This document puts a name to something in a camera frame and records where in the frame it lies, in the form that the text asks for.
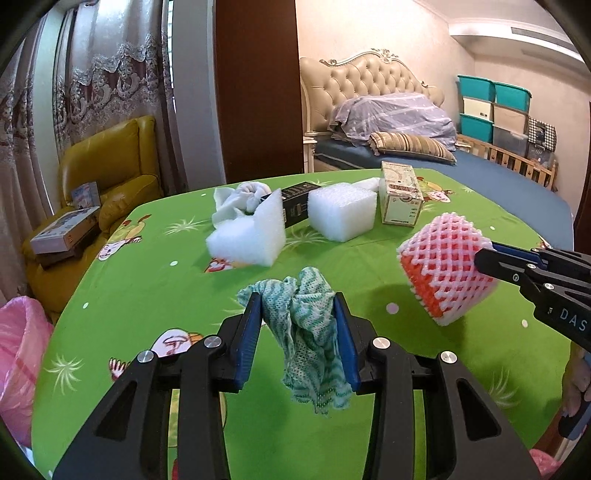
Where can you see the blue-sheeted bed mattress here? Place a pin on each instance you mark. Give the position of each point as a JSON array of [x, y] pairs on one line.
[[485, 184]]

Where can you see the white flat game box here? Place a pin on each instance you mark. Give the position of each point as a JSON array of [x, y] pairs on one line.
[[60, 228]]

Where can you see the yellow leather armchair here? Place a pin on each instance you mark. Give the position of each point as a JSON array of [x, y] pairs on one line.
[[120, 152]]

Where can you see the beige tufted headboard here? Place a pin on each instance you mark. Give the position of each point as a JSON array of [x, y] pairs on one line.
[[351, 83]]

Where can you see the smooth white foam block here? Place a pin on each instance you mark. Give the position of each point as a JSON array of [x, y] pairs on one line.
[[249, 235]]

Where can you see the person's pink clothing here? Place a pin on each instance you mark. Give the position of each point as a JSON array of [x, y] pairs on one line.
[[545, 466]]

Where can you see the black white checkered bag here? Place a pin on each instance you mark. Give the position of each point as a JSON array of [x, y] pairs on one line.
[[541, 134]]

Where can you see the stack of plastic storage boxes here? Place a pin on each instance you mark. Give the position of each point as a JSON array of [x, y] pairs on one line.
[[475, 87]]

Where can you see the white foam sheet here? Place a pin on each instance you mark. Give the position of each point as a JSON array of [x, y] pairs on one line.
[[367, 184]]

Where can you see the black cardboard box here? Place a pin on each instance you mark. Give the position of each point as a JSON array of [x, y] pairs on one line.
[[295, 203]]

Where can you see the lavender quilt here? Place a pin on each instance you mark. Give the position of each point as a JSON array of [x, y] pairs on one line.
[[392, 113]]

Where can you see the brown wooden wardrobe panel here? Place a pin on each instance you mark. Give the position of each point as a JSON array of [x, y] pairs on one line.
[[258, 92]]

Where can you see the dark flat box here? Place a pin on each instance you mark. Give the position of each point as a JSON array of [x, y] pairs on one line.
[[60, 257]]

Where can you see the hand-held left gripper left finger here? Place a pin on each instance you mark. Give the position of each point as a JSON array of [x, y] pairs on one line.
[[247, 341]]

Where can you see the beige carton box red label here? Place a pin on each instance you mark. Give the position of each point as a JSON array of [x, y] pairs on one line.
[[401, 203]]

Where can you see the person's right hand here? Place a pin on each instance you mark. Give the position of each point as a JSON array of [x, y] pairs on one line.
[[577, 378]]

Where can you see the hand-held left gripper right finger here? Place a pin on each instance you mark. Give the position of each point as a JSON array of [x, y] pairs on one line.
[[346, 341]]

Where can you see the ceiling air vent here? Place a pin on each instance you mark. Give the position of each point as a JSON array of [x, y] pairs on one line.
[[540, 34]]

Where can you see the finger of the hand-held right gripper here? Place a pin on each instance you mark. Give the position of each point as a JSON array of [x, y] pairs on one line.
[[501, 265], [512, 251]]

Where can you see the beige lace curtain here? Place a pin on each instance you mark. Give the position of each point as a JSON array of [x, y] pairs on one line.
[[27, 138], [115, 69]]

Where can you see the green cartoon printed tablecloth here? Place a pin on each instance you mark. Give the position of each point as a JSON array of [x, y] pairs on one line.
[[138, 286]]

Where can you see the pink orange foam fruit net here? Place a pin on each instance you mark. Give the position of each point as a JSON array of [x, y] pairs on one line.
[[443, 258]]

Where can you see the brown striped pillow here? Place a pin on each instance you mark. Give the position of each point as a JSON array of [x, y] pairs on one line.
[[411, 145]]

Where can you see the crumpled white tissue bundle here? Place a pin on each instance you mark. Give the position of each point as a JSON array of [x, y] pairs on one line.
[[242, 194]]

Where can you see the pink-lined trash bin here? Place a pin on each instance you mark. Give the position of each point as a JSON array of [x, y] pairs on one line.
[[23, 350]]

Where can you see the green white patterned cloth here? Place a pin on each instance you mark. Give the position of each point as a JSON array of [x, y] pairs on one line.
[[304, 332]]

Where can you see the wooden bed rail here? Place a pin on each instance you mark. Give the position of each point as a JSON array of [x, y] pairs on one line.
[[508, 159]]

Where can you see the small blue printed tin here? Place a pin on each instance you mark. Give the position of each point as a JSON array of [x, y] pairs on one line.
[[87, 194]]

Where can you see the bubbly white foam block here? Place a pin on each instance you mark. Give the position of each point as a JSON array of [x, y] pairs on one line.
[[341, 212]]

